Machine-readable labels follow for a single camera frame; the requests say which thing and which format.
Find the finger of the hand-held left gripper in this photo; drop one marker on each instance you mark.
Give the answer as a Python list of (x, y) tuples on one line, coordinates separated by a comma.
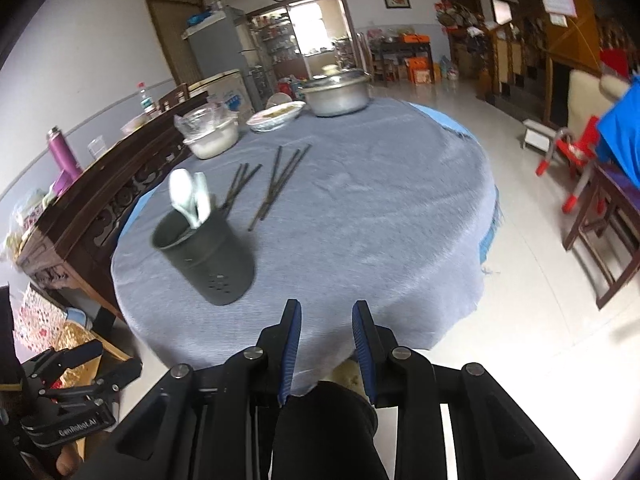
[(70, 355), (115, 372)]

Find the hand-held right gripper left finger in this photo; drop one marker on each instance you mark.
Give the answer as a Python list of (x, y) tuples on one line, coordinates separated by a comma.
[(292, 350)]

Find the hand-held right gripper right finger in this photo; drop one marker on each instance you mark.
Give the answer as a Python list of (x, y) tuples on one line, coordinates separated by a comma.
[(361, 350)]

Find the black utensil holder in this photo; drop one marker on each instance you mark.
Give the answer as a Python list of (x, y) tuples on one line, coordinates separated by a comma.
[(215, 260)]

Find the group of dark chopsticks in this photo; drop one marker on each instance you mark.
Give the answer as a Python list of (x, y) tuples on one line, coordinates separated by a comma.
[(274, 191)]

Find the person's left hand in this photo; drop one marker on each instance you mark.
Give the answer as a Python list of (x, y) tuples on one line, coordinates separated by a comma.
[(70, 462)]

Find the gold foil bag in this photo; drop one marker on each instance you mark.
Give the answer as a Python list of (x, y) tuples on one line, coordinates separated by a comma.
[(85, 340)]

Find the floral patterned bag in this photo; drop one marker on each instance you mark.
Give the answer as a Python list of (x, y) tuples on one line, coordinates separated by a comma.
[(37, 317)]

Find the person's black trouser leg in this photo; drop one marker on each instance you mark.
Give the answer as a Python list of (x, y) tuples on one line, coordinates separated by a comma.
[(325, 435)]

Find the grey tablecloth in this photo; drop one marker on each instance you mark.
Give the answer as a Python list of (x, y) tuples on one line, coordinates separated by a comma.
[(350, 210)]

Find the carved wooden sideboard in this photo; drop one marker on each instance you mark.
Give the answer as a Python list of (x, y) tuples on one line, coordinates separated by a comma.
[(95, 205)]

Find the purple thermos flask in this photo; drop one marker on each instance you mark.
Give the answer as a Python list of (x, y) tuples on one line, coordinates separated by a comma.
[(64, 155)]

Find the clear plastic cup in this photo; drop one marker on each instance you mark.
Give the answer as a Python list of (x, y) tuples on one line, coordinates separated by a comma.
[(97, 149)]

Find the white bowl with plastic wrap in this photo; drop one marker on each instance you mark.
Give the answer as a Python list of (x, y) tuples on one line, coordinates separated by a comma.
[(210, 137)]

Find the white dish with food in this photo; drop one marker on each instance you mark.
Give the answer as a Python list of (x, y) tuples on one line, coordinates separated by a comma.
[(275, 116)]

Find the blue tablecloth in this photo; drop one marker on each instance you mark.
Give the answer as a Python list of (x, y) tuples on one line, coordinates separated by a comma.
[(445, 120)]

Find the aluminium pot with lid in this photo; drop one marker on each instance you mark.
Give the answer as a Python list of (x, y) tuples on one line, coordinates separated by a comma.
[(335, 92)]

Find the plastic water bottle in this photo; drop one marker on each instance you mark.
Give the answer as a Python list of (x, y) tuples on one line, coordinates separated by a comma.
[(146, 100)]

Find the white chest freezer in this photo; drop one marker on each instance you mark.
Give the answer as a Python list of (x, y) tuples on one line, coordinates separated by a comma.
[(232, 90)]

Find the wooden chair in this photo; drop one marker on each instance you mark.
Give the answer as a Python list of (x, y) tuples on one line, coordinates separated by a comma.
[(174, 97)]

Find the white step stool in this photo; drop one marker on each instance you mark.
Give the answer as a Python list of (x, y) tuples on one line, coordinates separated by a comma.
[(537, 135)]

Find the red child's chair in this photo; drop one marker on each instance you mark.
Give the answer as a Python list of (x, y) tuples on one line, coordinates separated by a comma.
[(575, 155)]

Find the dark wooden dining table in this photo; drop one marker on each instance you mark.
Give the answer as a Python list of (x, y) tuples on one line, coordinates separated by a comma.
[(402, 50)]

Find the glass display cabinet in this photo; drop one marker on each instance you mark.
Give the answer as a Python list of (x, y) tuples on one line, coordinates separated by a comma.
[(275, 42)]

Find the grey refrigerator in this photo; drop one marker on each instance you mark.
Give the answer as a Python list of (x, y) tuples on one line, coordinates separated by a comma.
[(220, 45)]

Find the orange box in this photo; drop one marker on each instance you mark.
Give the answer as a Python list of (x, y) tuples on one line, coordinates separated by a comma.
[(415, 39)]

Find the brown wooden door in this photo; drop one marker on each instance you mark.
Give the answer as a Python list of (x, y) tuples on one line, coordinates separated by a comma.
[(172, 30)]

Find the blue cloth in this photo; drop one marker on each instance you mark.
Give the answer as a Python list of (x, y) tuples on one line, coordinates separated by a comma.
[(622, 130)]

